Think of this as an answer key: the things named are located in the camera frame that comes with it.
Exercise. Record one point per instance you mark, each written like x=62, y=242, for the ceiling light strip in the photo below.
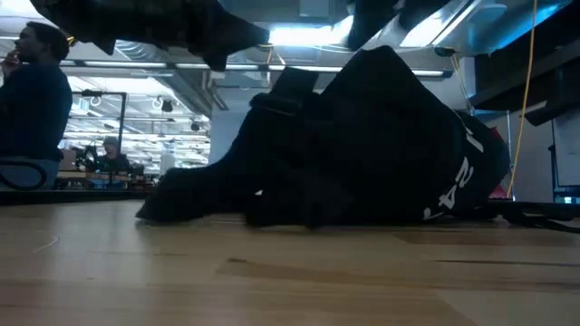
x=127, y=64

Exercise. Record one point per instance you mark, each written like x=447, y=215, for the black backpack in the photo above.
x=362, y=145

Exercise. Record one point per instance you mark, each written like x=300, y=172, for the black metal table frame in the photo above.
x=68, y=197

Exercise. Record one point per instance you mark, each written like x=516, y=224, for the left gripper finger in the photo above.
x=249, y=34

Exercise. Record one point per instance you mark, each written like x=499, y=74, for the black frame rig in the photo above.
x=97, y=93

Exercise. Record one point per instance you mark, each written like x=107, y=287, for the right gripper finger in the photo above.
x=369, y=20
x=419, y=11

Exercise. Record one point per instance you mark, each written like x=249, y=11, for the silver ceiling duct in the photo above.
x=181, y=86

